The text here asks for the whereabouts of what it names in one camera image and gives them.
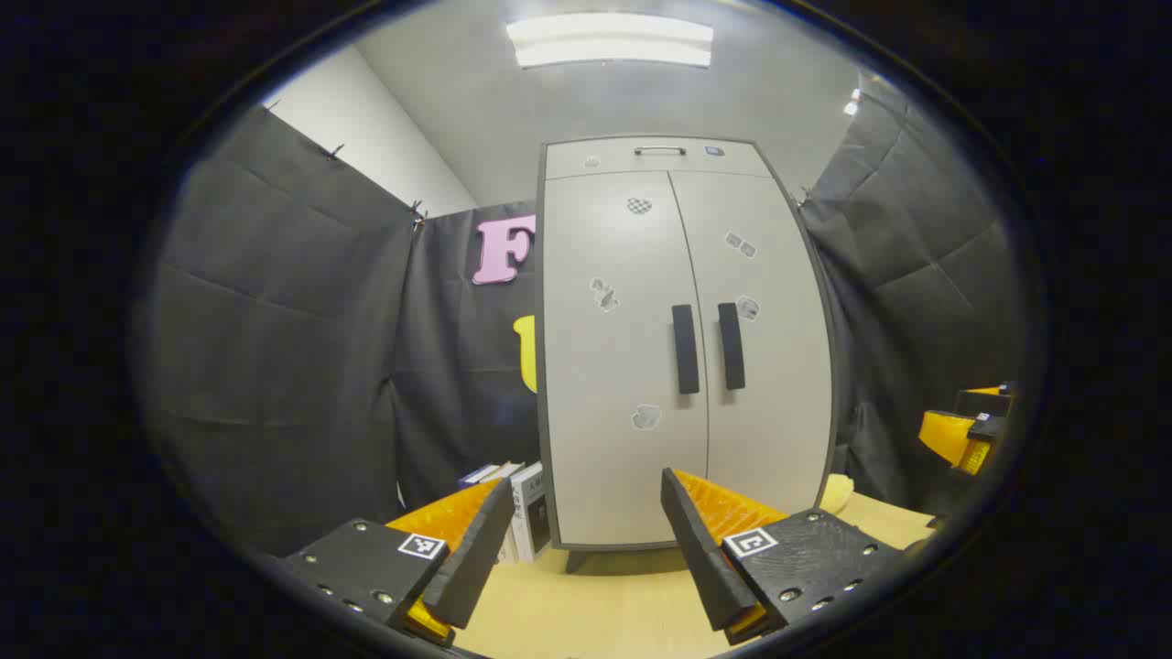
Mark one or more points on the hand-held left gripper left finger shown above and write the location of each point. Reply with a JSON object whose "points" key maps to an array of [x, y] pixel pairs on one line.
{"points": [[476, 558]]}

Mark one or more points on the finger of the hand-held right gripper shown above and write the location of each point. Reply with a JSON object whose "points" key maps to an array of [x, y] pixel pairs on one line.
{"points": [[948, 435], [984, 401]]}

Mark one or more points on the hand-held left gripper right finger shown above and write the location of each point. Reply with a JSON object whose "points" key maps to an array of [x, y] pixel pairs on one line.
{"points": [[700, 558]]}

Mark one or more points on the grey cabinet door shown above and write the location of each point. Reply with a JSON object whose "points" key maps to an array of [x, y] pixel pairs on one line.
{"points": [[595, 421], [787, 412]]}

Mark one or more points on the grey double-door shoe cabinet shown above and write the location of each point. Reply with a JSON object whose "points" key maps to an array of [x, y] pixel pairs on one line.
{"points": [[595, 157]]}

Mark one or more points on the beige book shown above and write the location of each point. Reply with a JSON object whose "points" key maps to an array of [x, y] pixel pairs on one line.
{"points": [[509, 547]]}

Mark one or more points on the pale yellow round object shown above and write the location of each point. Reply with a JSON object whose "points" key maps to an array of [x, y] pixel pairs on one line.
{"points": [[836, 494]]}

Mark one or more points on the black backdrop cloth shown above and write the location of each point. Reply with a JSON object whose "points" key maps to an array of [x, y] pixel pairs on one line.
{"points": [[275, 320]]}

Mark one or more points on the small ceiling light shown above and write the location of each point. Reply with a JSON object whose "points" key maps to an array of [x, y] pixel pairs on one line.
{"points": [[851, 103]]}

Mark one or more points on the long ceiling light panel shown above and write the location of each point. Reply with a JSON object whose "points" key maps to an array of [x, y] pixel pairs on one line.
{"points": [[609, 41]]}

